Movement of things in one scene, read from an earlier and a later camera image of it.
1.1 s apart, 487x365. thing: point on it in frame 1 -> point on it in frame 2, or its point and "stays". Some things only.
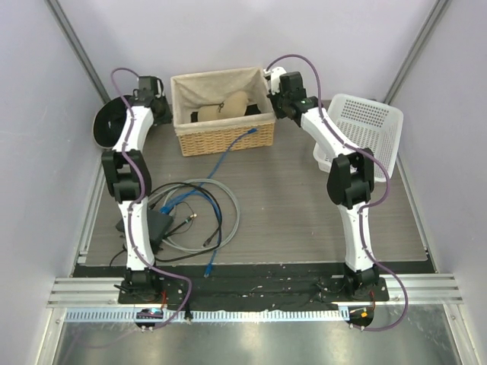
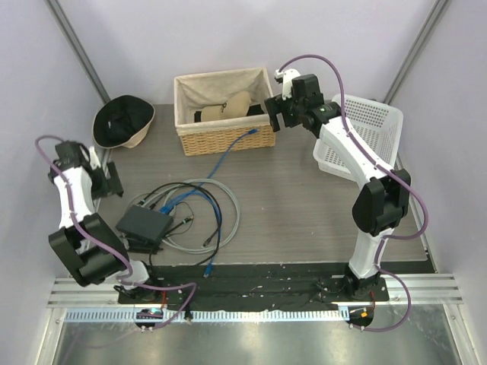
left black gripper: x=167 y=118 -> x=115 y=185
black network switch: x=159 y=224 stays
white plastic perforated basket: x=366 y=124 stays
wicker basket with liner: x=211 y=108 stays
